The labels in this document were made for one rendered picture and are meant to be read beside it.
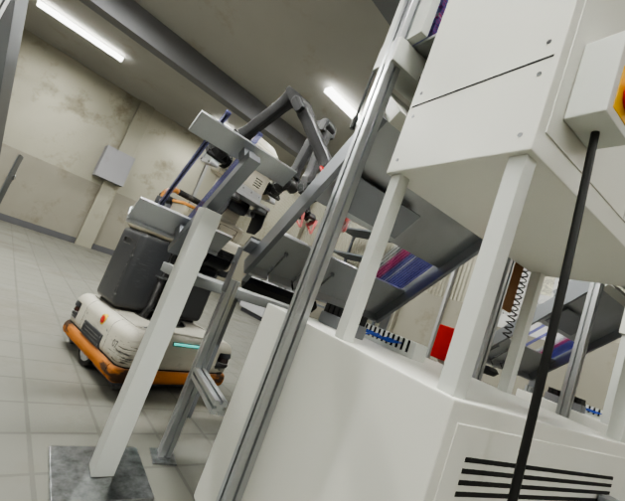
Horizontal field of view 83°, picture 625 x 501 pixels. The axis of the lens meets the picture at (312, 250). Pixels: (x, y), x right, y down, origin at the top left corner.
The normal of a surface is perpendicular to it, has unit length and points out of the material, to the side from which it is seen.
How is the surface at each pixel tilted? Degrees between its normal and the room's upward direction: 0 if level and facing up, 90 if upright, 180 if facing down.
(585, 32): 90
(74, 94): 90
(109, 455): 90
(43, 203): 90
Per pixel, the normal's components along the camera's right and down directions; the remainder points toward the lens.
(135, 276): 0.76, 0.20
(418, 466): -0.79, -0.37
